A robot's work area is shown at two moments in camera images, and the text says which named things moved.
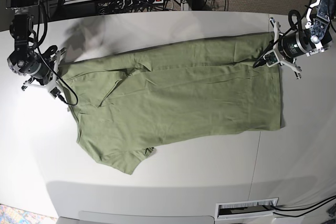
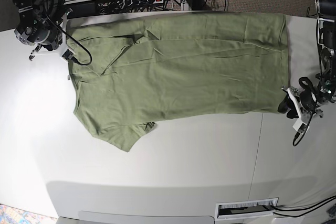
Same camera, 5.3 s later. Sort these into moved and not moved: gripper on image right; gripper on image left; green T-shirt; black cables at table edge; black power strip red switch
Moved: gripper on image right; green T-shirt; gripper on image left
Not moved: black power strip red switch; black cables at table edge
